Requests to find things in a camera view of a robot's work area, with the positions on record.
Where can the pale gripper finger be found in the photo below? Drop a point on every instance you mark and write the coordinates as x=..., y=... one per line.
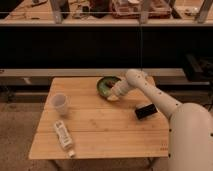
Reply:
x=112, y=98

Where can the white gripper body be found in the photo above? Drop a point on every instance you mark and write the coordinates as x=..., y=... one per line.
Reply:
x=121, y=88

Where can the green ceramic bowl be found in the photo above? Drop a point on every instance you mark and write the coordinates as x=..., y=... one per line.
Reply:
x=102, y=89

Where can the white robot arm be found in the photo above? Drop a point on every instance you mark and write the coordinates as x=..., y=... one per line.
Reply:
x=190, y=146

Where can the brown food in bowl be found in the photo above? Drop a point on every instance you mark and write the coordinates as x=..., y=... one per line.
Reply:
x=110, y=83

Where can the black rectangular box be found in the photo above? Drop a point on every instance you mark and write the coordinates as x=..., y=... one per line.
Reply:
x=143, y=111

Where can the wooden folding table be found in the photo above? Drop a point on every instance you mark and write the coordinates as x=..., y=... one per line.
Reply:
x=102, y=130

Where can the translucent plastic cup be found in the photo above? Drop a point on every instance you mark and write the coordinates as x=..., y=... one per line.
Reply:
x=59, y=102

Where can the white plastic bottle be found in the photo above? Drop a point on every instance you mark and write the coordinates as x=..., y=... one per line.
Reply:
x=64, y=137

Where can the red tray on shelf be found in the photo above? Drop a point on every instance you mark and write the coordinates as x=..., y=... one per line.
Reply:
x=131, y=9

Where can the dark box right background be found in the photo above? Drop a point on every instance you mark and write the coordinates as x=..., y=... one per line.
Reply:
x=198, y=69

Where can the long workbench shelf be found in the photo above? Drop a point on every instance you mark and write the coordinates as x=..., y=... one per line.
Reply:
x=43, y=39

